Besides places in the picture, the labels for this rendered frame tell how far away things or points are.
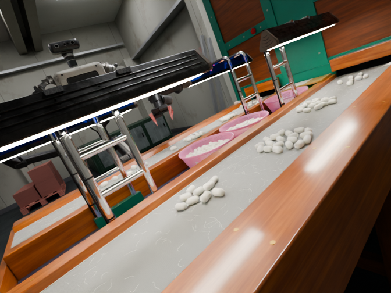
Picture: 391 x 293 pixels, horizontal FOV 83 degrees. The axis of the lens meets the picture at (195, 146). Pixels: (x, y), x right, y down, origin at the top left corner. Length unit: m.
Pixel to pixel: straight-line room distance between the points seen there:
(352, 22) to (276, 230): 1.44
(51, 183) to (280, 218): 5.80
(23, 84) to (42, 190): 3.29
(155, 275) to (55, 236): 0.57
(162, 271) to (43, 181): 5.66
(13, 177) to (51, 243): 6.94
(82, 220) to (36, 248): 0.15
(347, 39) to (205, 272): 1.54
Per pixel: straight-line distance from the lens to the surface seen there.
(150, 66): 0.58
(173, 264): 0.45
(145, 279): 0.46
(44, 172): 6.01
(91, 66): 1.76
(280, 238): 0.37
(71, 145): 0.66
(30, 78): 8.04
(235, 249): 0.38
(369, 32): 1.67
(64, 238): 0.97
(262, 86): 1.90
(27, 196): 6.14
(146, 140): 5.88
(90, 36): 8.57
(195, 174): 0.74
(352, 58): 1.63
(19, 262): 0.98
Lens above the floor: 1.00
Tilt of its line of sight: 13 degrees down
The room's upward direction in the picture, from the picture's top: 23 degrees counter-clockwise
